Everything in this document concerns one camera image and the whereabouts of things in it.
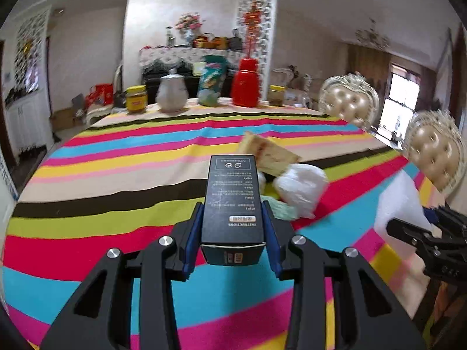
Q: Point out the white foam sheet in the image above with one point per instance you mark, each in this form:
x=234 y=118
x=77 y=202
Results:
x=301 y=189

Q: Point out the black cardboard box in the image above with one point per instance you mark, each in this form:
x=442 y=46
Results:
x=231 y=197

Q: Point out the white ceramic pot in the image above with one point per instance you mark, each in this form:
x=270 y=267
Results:
x=172 y=93

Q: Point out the white lace cloth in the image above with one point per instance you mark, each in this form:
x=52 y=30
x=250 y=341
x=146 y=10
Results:
x=168 y=57

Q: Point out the flower vase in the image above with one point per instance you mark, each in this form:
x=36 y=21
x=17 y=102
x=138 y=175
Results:
x=189 y=27

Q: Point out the tan cardboard packet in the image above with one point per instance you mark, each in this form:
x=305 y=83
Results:
x=270 y=156

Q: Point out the ornate white sofa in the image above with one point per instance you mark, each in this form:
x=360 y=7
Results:
x=295 y=84

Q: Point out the striped colourful tablecloth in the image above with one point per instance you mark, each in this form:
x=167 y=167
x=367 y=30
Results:
x=91 y=189

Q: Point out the window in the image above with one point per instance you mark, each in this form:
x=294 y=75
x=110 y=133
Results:
x=399 y=105

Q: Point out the brown cardboard box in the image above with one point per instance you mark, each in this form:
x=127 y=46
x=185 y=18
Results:
x=64 y=118

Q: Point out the red thermos jug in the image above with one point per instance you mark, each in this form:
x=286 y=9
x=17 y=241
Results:
x=246 y=84

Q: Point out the teal snack bag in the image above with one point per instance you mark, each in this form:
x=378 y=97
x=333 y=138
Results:
x=212 y=80

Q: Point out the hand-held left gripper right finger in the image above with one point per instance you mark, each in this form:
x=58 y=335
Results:
x=271 y=242

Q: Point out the white lattice screen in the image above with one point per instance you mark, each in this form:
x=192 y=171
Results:
x=270 y=18

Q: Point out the red gift box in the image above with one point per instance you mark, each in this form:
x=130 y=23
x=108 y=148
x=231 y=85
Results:
x=100 y=94

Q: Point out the small yellow lid jar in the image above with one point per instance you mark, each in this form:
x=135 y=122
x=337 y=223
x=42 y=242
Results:
x=277 y=96

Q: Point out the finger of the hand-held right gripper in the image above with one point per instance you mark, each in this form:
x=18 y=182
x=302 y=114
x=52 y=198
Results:
x=412 y=233
x=434 y=215

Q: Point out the pale green crumpled paper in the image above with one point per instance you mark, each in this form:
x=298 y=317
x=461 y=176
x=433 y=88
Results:
x=282 y=209

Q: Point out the red knot decoration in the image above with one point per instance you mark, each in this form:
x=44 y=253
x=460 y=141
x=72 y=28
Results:
x=252 y=25

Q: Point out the dark sideboard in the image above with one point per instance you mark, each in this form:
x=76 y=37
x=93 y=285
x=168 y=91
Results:
x=151 y=78

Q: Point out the chandelier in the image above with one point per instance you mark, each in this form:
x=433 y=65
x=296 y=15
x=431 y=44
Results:
x=372 y=36

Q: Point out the white lattice wall panel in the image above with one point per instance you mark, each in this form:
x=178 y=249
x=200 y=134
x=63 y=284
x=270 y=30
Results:
x=31 y=54

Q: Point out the ornate gold padded chair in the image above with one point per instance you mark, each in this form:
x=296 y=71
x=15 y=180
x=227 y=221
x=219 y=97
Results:
x=436 y=149
x=348 y=102

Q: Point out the white cabinet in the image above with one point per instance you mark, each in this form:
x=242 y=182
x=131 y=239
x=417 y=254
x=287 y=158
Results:
x=27 y=124

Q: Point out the yellow label jar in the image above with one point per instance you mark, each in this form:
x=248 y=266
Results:
x=137 y=100

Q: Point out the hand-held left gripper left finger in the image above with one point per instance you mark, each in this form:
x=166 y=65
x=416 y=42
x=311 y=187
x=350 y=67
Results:
x=189 y=242

